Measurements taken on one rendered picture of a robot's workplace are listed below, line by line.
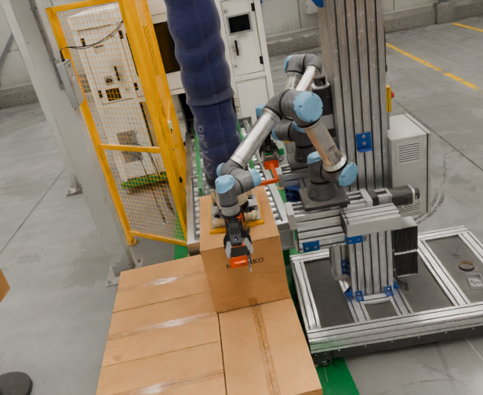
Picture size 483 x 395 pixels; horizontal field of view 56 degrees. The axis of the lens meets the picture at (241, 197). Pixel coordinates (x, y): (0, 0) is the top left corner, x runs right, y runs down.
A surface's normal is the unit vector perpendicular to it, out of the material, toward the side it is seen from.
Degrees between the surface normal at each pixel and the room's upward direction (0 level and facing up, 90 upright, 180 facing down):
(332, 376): 0
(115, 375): 0
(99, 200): 90
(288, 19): 90
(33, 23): 90
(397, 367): 0
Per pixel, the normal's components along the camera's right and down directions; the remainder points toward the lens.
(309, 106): 0.50, 0.20
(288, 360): -0.18, -0.87
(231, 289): 0.09, 0.44
